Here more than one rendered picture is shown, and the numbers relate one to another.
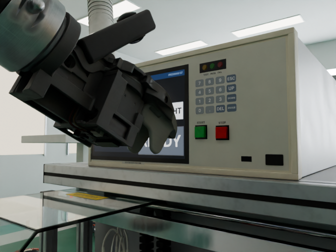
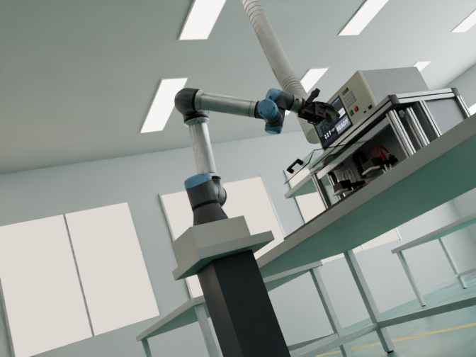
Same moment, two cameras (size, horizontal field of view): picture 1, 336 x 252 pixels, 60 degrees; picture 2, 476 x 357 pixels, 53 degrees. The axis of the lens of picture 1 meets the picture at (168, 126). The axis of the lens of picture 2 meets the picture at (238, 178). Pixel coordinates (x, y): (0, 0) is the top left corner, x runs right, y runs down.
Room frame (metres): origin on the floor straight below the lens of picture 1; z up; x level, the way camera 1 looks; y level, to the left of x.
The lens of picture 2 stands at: (-1.69, -0.30, 0.42)
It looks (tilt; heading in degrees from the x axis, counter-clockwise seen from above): 17 degrees up; 23
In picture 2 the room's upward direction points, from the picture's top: 20 degrees counter-clockwise
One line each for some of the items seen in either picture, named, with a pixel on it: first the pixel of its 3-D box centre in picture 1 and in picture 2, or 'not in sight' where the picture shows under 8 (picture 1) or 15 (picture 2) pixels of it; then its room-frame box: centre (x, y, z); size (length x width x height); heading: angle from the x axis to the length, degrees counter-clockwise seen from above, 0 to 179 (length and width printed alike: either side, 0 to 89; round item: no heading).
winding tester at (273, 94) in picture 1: (217, 120); (369, 110); (0.67, -0.11, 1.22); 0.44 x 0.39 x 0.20; 52
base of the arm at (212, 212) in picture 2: not in sight; (208, 216); (-0.03, 0.57, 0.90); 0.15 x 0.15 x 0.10
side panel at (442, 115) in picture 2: not in sight; (455, 131); (0.54, -0.41, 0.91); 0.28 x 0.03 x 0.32; 142
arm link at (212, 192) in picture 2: not in sight; (200, 190); (-0.02, 0.57, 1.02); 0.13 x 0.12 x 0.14; 12
